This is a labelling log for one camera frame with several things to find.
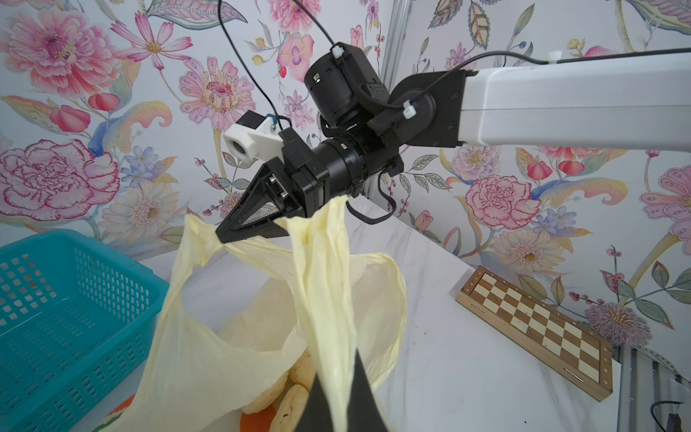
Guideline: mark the wooden chessboard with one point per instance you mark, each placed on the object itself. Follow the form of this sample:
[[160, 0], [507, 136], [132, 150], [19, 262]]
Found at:
[[575, 352]]

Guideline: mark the teal plastic basket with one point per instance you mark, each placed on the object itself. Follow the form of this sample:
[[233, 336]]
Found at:
[[77, 318]]

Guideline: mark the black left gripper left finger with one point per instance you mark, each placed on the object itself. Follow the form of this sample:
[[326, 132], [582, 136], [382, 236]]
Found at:
[[316, 416]]

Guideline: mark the yellow plastic bag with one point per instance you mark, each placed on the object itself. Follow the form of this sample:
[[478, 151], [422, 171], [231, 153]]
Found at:
[[320, 298]]

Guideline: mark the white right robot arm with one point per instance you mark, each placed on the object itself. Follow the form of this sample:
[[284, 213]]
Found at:
[[626, 101]]

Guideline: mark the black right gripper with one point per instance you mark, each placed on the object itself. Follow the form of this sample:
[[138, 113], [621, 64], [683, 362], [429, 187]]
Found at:
[[306, 181]]

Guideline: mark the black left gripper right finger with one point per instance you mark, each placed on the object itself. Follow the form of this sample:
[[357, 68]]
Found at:
[[363, 414]]

